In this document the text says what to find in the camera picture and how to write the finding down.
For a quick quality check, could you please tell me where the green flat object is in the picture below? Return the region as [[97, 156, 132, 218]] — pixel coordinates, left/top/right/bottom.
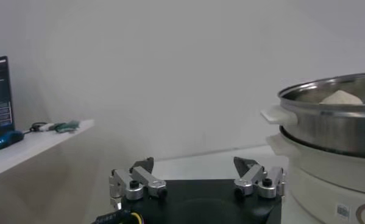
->
[[54, 120, 80, 134]]

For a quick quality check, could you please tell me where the white electric pot base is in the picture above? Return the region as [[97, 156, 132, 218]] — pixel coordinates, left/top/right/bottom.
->
[[266, 133, 365, 224]]

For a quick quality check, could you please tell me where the black looped cable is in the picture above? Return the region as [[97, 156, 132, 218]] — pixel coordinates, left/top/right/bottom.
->
[[23, 121, 48, 134]]

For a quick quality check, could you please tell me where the blue computer mouse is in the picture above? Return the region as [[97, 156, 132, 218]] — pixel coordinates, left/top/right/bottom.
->
[[0, 130, 24, 153]]

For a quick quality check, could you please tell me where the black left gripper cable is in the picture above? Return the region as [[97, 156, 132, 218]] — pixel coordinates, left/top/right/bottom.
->
[[92, 209, 144, 224]]

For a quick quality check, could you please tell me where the white steamed baozi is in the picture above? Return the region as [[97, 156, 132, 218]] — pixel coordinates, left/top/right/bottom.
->
[[319, 89, 363, 105]]

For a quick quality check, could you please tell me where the white side table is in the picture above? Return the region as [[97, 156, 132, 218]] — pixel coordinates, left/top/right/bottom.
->
[[0, 119, 95, 181]]

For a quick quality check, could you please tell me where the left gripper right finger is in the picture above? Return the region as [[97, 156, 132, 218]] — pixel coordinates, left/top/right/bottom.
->
[[233, 156, 287, 202]]

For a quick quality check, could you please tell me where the steel perforated steamer basket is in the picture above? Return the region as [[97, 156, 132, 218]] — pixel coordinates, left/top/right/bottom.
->
[[260, 72, 365, 159]]

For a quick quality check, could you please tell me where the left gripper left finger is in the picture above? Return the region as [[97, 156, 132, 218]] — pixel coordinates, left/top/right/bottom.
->
[[108, 156, 168, 211]]

